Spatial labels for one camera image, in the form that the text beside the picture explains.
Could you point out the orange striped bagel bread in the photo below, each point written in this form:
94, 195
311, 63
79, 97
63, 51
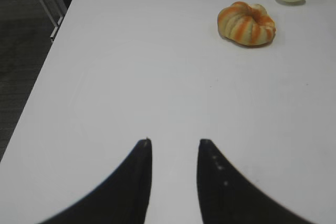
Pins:
247, 25

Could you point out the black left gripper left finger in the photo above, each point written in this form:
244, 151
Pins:
123, 197

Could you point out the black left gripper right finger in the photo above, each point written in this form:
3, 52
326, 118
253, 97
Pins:
267, 182

